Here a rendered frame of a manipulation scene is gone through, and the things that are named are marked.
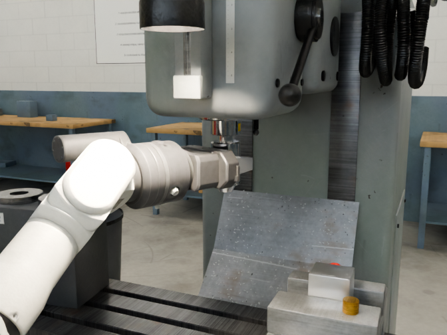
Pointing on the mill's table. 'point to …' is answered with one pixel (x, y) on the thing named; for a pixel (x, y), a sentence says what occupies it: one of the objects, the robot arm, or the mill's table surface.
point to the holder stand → (66, 290)
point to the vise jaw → (318, 316)
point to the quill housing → (231, 62)
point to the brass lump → (350, 306)
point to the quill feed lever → (307, 30)
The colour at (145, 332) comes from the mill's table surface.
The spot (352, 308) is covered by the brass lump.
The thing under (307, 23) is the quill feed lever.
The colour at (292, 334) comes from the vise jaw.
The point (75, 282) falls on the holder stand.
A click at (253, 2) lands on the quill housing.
